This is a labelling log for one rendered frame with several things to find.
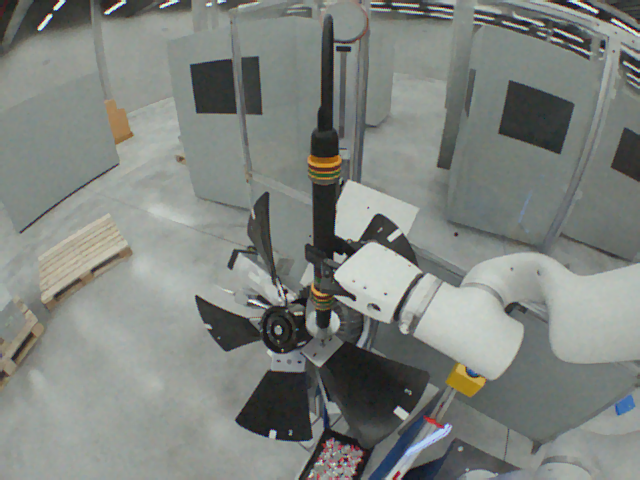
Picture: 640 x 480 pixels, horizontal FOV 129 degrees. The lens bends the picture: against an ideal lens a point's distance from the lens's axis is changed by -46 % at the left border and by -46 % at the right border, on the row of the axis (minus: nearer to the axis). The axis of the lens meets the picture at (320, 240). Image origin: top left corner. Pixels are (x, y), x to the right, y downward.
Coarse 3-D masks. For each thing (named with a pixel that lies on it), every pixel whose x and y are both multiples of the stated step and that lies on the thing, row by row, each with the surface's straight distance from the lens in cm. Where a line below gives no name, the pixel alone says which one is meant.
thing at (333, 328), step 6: (312, 312) 61; (312, 318) 60; (336, 318) 61; (306, 324) 60; (312, 324) 60; (330, 324) 60; (336, 324) 60; (312, 330) 59; (318, 330) 59; (324, 330) 59; (330, 330) 59; (336, 330) 59; (318, 336) 58; (324, 336) 58; (330, 336) 59
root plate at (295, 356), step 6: (276, 354) 74; (288, 354) 75; (294, 354) 75; (300, 354) 76; (282, 360) 75; (294, 360) 76; (300, 360) 77; (276, 366) 76; (282, 366) 76; (288, 366) 77; (294, 366) 77; (300, 366) 77
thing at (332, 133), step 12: (324, 108) 34; (324, 120) 34; (312, 132) 35; (324, 132) 34; (336, 132) 35; (312, 144) 35; (324, 144) 34; (336, 144) 35; (324, 156) 35; (324, 312) 54; (324, 324) 58
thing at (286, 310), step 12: (300, 300) 76; (264, 312) 70; (276, 312) 68; (288, 312) 65; (264, 324) 71; (276, 324) 69; (288, 324) 66; (300, 324) 65; (264, 336) 71; (276, 336) 69; (288, 336) 66; (300, 336) 65; (312, 336) 70; (276, 348) 69; (288, 348) 66; (300, 348) 70
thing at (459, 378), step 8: (456, 368) 87; (464, 368) 88; (448, 376) 94; (456, 376) 88; (464, 376) 87; (472, 376) 88; (480, 376) 89; (448, 384) 94; (456, 384) 92; (464, 384) 90; (472, 384) 89; (480, 384) 88; (464, 392) 94; (472, 392) 92
